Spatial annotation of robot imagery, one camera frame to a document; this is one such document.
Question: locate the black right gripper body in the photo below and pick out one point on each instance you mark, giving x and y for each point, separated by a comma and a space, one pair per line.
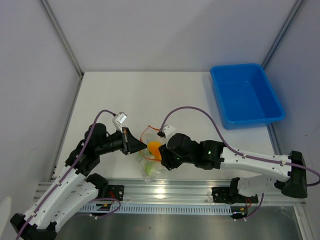
172, 160

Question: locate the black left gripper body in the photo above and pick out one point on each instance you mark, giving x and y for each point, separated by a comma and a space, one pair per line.
113, 143

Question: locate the orange yellow mango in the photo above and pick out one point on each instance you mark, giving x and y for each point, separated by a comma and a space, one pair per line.
153, 148

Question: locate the clear zip bag orange zipper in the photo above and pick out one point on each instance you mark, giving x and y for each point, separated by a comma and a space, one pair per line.
150, 134

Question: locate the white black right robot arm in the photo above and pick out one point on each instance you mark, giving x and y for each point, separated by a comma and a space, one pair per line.
284, 173

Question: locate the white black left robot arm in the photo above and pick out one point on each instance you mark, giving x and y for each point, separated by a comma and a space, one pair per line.
76, 185

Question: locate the blue plastic bin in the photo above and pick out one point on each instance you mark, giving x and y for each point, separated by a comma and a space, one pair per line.
245, 97

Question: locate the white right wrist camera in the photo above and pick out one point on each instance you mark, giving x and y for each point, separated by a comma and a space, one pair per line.
166, 132

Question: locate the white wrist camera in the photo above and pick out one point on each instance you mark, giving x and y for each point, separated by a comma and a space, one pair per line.
118, 120
166, 132

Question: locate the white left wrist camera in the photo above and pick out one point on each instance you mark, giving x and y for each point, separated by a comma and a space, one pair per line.
118, 120

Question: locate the aluminium extrusion rail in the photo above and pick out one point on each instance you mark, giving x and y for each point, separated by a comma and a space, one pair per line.
177, 192

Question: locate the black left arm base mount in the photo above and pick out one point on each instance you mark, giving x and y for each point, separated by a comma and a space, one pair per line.
112, 191

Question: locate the white slotted cable duct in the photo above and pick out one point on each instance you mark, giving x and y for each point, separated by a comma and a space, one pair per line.
170, 209

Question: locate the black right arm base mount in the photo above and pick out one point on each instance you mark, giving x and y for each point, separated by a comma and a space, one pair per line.
223, 195

